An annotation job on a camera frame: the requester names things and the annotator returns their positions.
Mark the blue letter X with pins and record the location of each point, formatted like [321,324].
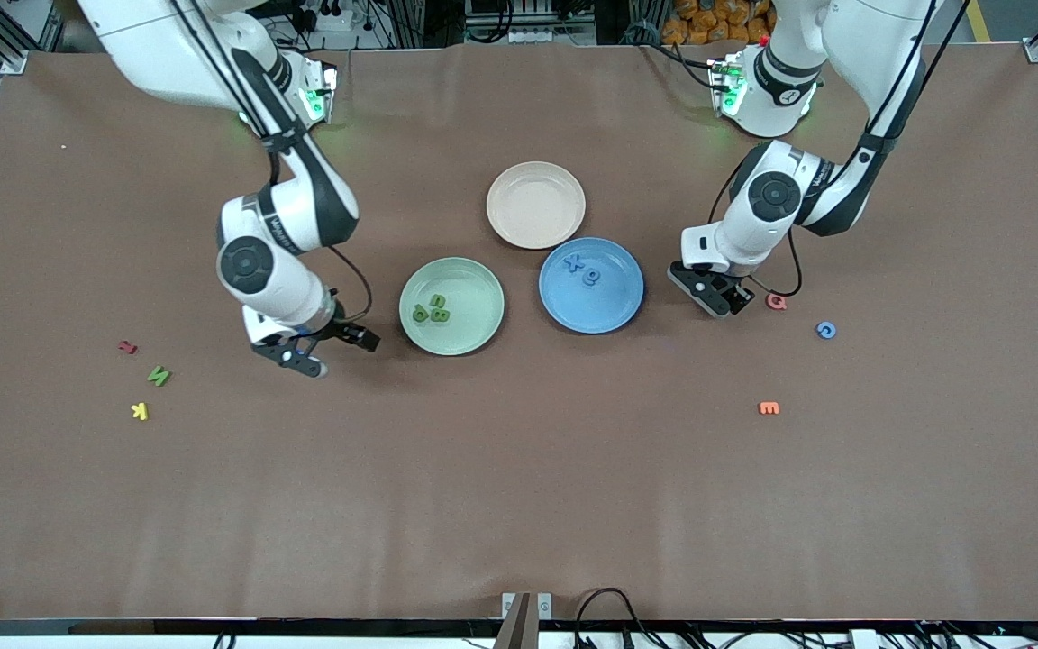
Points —
[575,263]

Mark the orange letter E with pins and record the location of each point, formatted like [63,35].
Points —
[769,408]

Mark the long white power strip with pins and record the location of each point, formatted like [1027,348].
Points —
[537,36]

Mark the blue round plate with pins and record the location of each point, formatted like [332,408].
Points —
[609,302]

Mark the green letter P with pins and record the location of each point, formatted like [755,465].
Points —
[420,313]

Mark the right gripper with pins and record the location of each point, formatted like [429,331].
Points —
[336,331]

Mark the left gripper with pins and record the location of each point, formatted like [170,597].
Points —
[741,294]

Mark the yellow letter K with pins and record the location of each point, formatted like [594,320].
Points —
[140,411]

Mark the brown table cover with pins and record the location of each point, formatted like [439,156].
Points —
[519,469]

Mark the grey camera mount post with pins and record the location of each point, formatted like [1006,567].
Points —
[519,622]

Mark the green round plate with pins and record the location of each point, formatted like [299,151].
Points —
[474,320]

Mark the green letter N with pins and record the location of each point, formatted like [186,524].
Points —
[159,376]

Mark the beige round plate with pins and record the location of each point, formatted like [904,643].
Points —
[536,205]

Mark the red letter Q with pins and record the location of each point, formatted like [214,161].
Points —
[778,303]

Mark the green letter B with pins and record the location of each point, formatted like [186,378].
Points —
[441,315]

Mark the red letter J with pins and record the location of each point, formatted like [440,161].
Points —
[127,346]

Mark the black table edge strip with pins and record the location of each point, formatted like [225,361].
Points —
[303,627]

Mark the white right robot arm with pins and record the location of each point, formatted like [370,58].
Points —
[168,54]

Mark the bag of orange fruit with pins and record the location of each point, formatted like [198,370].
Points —
[708,18]

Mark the white power strip with plugs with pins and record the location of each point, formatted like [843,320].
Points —
[339,22]

